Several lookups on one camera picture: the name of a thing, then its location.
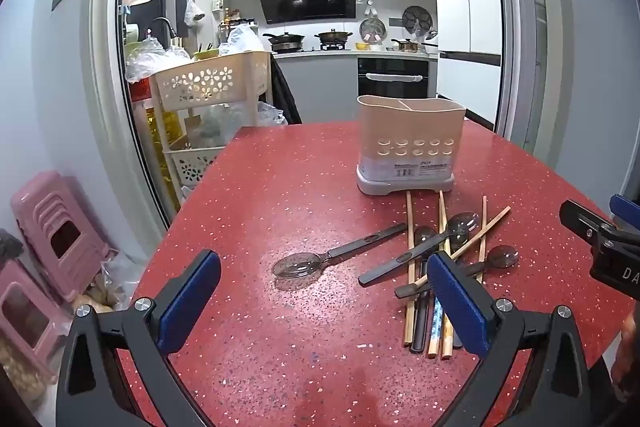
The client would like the black wok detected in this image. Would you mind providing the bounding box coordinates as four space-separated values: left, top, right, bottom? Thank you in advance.
263 32 306 52

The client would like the beige plastic utensil holder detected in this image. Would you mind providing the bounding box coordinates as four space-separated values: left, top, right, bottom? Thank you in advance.
356 95 467 196

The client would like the black kitchen faucet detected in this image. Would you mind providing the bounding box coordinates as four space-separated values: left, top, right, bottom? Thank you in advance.
145 17 177 50

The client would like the clear bag of food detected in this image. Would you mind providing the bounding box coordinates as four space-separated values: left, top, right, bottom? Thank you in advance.
74 251 147 314

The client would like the dark cooking pot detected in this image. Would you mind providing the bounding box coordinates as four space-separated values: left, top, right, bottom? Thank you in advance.
314 29 354 50

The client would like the clear plastic bag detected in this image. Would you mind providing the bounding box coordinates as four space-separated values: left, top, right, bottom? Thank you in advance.
257 101 289 126
219 24 272 56
125 38 192 84

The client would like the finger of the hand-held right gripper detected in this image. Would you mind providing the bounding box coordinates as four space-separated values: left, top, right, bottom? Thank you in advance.
609 194 640 233
559 199 616 253

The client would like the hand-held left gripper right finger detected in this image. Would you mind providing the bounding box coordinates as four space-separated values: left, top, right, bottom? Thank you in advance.
427 252 601 427

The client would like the small golden pot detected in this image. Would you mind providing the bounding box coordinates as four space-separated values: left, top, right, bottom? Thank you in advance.
391 38 427 54

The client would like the yellow oil bottle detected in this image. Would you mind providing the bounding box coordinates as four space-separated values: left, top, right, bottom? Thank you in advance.
144 103 182 160

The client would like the round metal steamer rack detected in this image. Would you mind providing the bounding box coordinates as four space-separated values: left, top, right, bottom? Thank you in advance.
402 6 434 36

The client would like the cream plastic basket cart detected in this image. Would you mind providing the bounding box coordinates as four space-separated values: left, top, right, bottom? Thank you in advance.
149 50 274 202

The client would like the black built-in oven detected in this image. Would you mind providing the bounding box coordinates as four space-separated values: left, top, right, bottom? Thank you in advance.
358 58 430 100

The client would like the pink plastic stool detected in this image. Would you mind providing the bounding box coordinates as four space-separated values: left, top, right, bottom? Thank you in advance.
0 257 72 385
10 171 114 304

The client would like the metal strainer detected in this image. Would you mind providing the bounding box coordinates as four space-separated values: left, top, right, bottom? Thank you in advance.
359 18 387 46

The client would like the person's right forearm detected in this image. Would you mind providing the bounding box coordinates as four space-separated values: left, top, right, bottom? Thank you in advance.
611 309 640 400

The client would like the smoky spoon with black handle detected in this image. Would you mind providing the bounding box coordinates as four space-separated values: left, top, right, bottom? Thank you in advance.
271 222 408 279
394 245 520 299
410 225 440 354
358 211 482 286

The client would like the white door frame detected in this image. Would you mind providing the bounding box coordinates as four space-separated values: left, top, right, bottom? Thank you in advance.
89 0 177 230

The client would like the white refrigerator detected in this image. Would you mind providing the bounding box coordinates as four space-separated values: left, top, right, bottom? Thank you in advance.
414 0 504 128

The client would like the hanging white plastic bag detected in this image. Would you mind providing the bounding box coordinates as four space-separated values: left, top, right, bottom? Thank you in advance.
183 0 206 28

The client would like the wooden chopstick blue patterned end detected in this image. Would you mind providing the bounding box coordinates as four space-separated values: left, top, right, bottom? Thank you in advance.
426 191 451 359

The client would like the white towel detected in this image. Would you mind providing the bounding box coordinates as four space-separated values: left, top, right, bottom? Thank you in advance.
365 73 426 84

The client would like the dark cloth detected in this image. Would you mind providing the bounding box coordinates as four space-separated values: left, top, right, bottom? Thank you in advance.
270 54 304 126

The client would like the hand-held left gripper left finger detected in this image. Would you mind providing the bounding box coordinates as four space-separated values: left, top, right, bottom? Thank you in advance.
55 249 222 427

